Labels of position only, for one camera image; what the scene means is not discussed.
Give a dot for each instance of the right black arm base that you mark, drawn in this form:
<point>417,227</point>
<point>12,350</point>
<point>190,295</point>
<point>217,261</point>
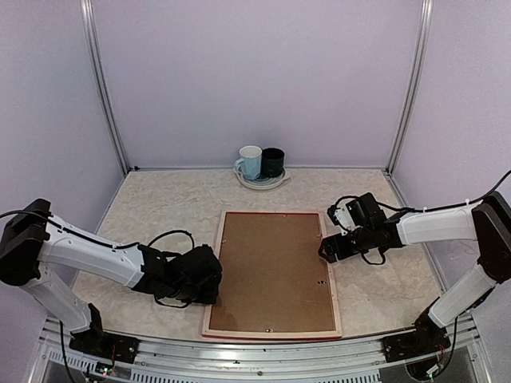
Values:
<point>426,337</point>

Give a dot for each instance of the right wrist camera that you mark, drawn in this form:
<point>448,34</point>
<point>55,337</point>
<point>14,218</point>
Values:
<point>340,216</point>

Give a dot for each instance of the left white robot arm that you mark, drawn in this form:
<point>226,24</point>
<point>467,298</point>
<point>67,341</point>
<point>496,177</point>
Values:
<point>34,239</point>

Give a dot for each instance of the dark green mug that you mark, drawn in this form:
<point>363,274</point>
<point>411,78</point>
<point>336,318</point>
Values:
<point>272,162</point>

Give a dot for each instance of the right aluminium corner post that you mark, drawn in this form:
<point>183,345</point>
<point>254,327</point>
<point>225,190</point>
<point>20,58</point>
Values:
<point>413,85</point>

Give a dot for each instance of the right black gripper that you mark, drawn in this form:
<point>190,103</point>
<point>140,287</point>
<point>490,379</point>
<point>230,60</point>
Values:
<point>342,253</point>

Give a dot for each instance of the light blue mug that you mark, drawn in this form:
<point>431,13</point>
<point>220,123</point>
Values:
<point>249,164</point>

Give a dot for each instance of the brown backing board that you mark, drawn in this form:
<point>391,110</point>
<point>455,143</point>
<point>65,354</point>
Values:
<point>275,275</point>

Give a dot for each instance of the left aluminium corner post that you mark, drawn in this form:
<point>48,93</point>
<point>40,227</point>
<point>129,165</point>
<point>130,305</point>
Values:
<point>93,46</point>

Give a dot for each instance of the aluminium corner post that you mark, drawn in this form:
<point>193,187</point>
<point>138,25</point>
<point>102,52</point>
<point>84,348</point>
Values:
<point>93,46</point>
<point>413,85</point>

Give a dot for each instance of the white plate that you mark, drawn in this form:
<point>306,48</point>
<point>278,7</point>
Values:
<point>262,184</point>

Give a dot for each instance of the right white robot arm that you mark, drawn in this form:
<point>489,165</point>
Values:
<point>469,243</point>

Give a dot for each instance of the red and wood picture frame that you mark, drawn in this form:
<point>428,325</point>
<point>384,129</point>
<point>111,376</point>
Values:
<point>271,333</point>

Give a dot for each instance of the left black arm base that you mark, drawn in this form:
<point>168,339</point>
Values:
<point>99,343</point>

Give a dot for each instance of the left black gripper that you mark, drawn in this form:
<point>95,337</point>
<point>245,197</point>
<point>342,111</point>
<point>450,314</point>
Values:
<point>209,297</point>

